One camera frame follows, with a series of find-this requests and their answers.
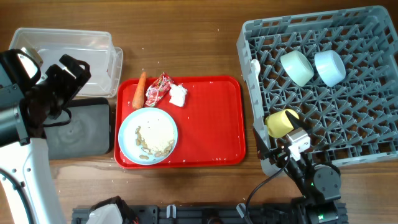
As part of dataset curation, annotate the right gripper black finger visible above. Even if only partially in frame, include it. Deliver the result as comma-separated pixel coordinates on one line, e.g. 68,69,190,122
285,110,312,133
253,128,271,159

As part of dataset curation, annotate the yellow plastic cup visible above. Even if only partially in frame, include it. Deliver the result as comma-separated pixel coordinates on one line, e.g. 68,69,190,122
264,109,299,138

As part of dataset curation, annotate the mint green bowl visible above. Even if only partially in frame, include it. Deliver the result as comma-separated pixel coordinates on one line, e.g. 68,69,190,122
280,50,314,87

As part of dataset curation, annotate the light blue bowl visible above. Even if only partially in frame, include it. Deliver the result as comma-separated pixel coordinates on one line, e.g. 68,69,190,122
314,50,346,87

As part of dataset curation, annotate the white plastic spoon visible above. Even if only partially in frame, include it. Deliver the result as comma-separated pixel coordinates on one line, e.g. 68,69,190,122
251,59,261,76

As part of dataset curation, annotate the orange carrot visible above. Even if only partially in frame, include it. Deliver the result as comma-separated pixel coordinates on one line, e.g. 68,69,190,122
132,72,147,110

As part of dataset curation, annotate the white tissue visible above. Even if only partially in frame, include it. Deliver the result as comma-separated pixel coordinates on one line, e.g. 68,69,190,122
169,84,187,107

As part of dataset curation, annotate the light blue plate with rice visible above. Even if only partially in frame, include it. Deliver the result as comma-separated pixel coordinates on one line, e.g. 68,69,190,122
118,108,178,166

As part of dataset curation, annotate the red snack wrapper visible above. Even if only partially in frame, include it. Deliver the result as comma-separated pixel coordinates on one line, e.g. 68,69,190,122
145,72,174,107

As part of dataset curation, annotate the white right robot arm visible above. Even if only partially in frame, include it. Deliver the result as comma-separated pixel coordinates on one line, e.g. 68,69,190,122
243,109,343,223

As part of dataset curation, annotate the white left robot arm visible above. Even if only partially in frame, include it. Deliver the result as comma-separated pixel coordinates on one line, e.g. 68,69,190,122
1,49,91,223

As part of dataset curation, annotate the grey dishwasher rack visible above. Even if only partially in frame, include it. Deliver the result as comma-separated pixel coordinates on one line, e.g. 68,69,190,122
237,6,397,166

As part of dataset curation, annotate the black square bin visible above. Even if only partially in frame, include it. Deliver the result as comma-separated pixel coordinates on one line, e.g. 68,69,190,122
44,98,114,160

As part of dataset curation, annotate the red plastic tray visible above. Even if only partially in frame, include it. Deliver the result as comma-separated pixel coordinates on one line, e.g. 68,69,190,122
113,76,247,170

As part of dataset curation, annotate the clear plastic bin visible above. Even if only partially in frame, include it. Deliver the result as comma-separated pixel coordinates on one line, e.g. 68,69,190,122
8,27,124,99

